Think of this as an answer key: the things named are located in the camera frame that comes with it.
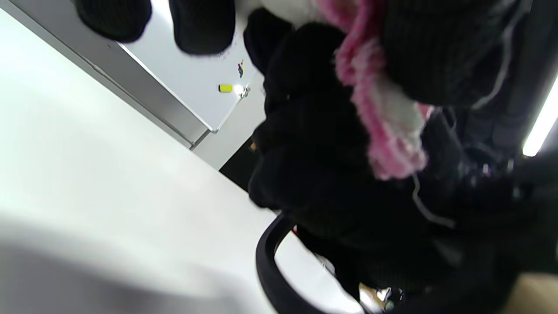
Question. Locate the person's right hand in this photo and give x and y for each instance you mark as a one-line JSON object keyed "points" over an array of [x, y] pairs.
{"points": [[200, 26]]}

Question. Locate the white pink-edged dish cloth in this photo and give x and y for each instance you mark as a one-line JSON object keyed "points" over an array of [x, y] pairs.
{"points": [[392, 131]]}

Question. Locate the yellow magnet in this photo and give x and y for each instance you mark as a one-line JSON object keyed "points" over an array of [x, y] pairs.
{"points": [[225, 88]]}

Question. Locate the small colourful magnet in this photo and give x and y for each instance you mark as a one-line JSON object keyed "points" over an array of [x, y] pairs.
{"points": [[240, 69]]}

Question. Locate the person's left hand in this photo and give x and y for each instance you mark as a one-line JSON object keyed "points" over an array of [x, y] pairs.
{"points": [[314, 152]]}

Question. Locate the ceiling light strip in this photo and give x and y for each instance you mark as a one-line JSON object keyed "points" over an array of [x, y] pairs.
{"points": [[540, 126]]}

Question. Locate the whiteboard on metal stand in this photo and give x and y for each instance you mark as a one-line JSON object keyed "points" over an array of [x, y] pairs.
{"points": [[183, 74]]}

